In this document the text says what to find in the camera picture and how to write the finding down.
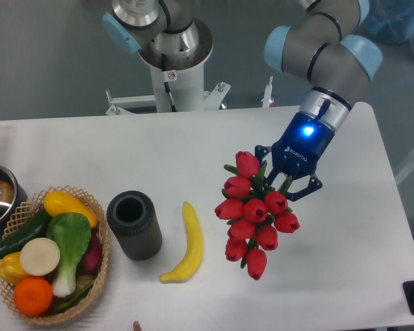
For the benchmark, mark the woven wicker basket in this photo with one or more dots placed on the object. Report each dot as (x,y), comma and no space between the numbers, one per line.
(24,212)

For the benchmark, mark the white round radish slice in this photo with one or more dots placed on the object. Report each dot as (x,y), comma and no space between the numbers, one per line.
(39,256)

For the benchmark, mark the yellow bell pepper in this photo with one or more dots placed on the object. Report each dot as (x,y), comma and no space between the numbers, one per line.
(11,270)

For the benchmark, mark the yellow banana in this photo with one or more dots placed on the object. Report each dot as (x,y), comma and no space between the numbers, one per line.
(191,261)

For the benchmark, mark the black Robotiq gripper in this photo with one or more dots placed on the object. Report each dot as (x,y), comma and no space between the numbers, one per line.
(295,154)

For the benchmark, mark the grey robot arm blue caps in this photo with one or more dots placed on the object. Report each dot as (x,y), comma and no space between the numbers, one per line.
(325,51)

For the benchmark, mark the purple red onion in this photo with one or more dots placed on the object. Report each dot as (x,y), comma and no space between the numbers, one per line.
(92,259)

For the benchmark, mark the green cucumber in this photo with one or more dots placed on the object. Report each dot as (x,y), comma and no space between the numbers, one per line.
(33,228)

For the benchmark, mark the red tulip bouquet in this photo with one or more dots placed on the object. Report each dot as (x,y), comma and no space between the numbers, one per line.
(255,212)

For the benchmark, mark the green bok choy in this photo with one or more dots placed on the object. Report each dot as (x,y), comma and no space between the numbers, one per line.
(71,232)

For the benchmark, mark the green chili pepper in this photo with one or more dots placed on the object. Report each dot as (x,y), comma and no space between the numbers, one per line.
(73,300)

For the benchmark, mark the orange fruit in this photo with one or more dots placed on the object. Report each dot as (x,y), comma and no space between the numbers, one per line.
(33,296)

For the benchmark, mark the blue plastic bag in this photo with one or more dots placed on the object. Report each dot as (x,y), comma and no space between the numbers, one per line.
(391,22)

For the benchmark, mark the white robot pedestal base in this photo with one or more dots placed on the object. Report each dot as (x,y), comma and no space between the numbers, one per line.
(176,63)

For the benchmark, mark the yellow squash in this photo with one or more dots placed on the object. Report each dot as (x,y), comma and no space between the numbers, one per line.
(58,202)

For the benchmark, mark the dark grey ribbed vase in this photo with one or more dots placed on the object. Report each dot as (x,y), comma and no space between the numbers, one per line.
(132,218)

